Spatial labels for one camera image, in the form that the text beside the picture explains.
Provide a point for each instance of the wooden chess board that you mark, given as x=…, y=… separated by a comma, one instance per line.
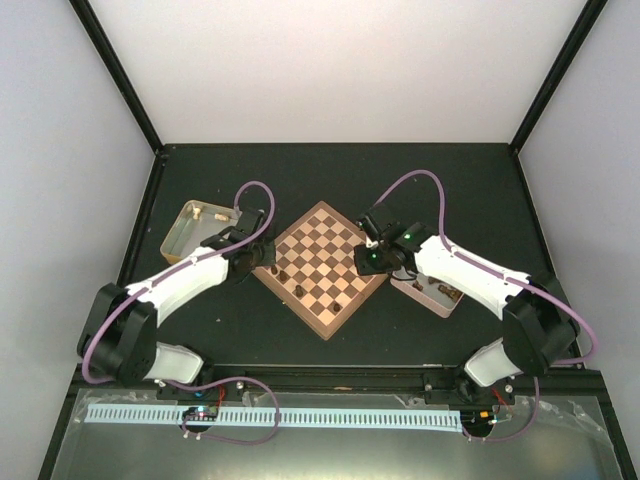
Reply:
x=317, y=252

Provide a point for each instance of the black frame rail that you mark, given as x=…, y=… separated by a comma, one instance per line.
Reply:
x=436, y=385

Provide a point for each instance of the light chess pieces pile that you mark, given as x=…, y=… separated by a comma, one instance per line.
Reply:
x=200, y=214

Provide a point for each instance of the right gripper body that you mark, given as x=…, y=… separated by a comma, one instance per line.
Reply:
x=376, y=264

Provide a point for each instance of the pink tin box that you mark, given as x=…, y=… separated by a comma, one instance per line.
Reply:
x=403, y=282

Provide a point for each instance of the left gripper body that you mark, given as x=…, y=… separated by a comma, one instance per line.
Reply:
x=266, y=258

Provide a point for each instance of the dark chess pieces pile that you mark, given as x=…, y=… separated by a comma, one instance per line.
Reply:
x=438, y=290

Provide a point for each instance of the light blue cable duct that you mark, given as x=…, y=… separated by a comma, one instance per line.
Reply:
x=332, y=418

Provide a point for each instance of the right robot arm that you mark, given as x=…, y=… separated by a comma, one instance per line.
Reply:
x=537, y=328

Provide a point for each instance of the yellow tin box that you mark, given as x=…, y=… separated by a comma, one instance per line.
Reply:
x=185, y=234

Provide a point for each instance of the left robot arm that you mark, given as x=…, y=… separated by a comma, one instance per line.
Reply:
x=119, y=341

